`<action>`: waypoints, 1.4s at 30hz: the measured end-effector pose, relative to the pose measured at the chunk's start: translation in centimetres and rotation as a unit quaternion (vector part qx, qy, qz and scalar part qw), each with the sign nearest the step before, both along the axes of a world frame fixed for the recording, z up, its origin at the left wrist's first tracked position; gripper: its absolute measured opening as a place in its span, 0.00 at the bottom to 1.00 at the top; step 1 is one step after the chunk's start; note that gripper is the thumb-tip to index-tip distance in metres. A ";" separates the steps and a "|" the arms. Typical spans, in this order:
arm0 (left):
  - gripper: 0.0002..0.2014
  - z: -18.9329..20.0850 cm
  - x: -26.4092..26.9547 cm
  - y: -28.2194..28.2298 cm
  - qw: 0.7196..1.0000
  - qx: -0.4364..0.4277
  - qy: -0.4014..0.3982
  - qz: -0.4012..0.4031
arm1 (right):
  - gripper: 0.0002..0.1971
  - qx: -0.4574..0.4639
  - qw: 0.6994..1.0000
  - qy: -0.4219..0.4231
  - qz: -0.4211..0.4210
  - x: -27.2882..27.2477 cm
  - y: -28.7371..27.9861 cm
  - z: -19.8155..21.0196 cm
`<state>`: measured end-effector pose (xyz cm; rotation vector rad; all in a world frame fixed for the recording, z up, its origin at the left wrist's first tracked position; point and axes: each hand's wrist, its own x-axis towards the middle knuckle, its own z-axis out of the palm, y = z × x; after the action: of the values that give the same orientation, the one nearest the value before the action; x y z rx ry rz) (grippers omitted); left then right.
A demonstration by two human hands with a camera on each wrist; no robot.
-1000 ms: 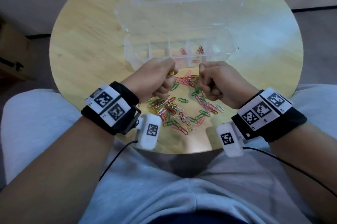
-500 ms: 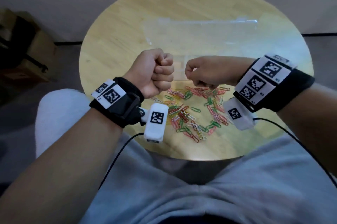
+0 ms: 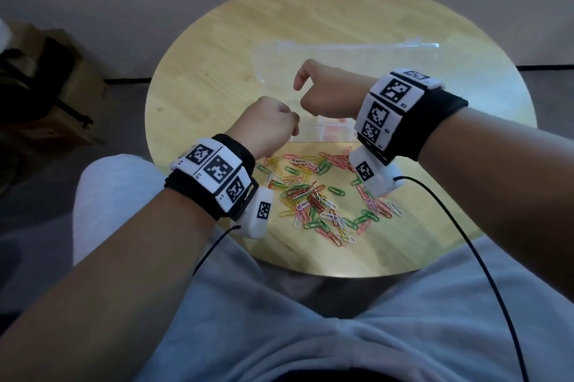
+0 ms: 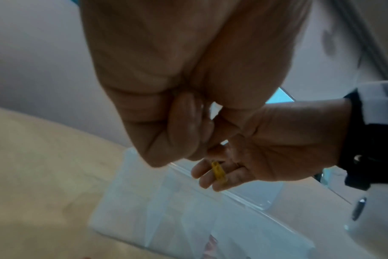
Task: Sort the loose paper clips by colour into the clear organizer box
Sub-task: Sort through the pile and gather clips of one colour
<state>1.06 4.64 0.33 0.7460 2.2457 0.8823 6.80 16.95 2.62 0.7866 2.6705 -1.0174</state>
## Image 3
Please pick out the person's left hand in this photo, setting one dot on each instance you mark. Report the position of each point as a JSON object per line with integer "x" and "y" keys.
{"x": 264, "y": 126}

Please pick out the person's right hand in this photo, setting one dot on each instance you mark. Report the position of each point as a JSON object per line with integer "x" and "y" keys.
{"x": 336, "y": 90}

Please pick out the pink paper clip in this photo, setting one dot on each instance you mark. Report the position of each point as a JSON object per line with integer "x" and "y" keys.
{"x": 336, "y": 128}

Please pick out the clear plastic compartment box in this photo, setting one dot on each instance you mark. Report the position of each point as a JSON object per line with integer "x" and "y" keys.
{"x": 278, "y": 63}

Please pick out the pile of coloured paper clips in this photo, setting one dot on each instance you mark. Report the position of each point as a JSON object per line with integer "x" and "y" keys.
{"x": 314, "y": 197}

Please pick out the person's left forearm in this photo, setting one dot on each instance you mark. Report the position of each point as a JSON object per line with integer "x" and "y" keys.
{"x": 89, "y": 305}

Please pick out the person's right forearm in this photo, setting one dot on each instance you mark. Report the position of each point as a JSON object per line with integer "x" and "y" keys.
{"x": 502, "y": 162}

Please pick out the brown cardboard box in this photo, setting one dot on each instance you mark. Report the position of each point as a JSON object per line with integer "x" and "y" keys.
{"x": 80, "y": 81}

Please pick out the black left wristband white markers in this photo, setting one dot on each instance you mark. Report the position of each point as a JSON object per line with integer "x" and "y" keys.
{"x": 215, "y": 171}

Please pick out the black wristband white markers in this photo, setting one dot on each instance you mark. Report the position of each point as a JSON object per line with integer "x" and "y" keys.
{"x": 215, "y": 171}
{"x": 403, "y": 112}

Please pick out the black right wristband white markers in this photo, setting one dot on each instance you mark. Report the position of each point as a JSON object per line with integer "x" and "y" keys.
{"x": 403, "y": 112}

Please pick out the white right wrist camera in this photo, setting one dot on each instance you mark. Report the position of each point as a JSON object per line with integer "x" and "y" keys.
{"x": 372, "y": 171}

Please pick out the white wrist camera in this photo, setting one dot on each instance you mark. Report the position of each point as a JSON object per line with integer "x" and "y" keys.
{"x": 372, "y": 171}
{"x": 260, "y": 215}

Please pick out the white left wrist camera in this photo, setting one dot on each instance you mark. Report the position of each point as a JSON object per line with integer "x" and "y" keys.
{"x": 260, "y": 215}

